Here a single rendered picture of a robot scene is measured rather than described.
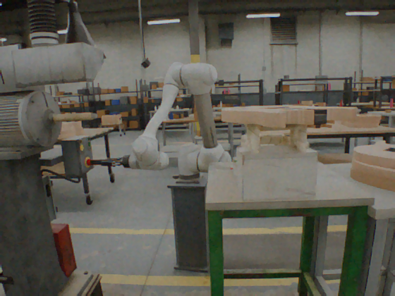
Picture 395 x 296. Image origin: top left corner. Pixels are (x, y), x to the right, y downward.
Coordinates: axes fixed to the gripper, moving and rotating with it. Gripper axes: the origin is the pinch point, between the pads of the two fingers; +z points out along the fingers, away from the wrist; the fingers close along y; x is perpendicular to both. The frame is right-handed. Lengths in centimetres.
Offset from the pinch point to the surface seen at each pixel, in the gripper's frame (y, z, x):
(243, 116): -48, -77, 27
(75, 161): -8.0, 8.4, 3.0
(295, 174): -47, -96, 6
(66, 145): -7.9, 12.1, 11.7
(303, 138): -46, -98, 18
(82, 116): -28.6, -10.1, 28.0
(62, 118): -28.5, -0.6, 27.9
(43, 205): -21.0, 22.8, -17.3
